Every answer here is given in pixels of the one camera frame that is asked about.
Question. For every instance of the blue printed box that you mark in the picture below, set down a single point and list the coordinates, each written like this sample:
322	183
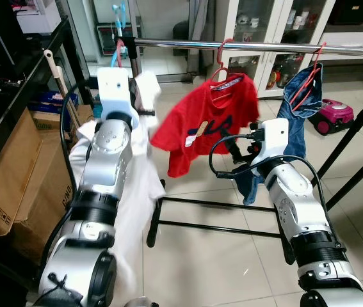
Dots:
47	102

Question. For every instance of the black steel clothes rack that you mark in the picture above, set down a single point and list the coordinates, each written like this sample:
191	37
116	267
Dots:
264	48

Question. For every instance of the white broom blue bristles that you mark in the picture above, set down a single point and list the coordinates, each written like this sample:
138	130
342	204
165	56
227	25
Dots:
57	77

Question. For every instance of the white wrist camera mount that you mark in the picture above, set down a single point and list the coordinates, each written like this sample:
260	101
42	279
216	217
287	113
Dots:
114	89
275	141

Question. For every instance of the pink vacuum cleaner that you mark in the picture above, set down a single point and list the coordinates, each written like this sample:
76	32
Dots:
335	115

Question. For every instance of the dark glass table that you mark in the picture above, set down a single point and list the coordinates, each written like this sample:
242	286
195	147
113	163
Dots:
34	83

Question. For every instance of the light blue plastic stand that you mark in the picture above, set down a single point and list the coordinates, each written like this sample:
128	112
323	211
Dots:
118	13

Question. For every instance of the red white Canon box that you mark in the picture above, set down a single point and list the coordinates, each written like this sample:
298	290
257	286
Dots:
40	19

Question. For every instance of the large brown cardboard box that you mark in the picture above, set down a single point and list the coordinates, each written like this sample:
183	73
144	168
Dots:
15	179

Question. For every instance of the red FILA t-shirt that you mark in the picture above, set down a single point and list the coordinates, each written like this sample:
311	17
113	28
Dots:
194	115

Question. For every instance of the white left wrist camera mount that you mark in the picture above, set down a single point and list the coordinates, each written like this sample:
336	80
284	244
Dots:
114	89

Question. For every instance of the red plastic hanger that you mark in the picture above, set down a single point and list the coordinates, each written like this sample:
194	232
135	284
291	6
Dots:
219	54
306	83
121	42

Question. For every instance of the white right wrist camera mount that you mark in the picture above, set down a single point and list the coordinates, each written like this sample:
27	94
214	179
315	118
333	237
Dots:
275	141

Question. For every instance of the white t-shirt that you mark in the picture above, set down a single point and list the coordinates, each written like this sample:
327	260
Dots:
143	192

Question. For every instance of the white glass door cabinet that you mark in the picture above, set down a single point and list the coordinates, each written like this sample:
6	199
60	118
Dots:
288	19

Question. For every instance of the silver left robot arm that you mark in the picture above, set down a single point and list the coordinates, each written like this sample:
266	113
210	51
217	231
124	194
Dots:
104	160

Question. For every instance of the blue denim garment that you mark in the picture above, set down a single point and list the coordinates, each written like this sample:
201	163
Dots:
296	109

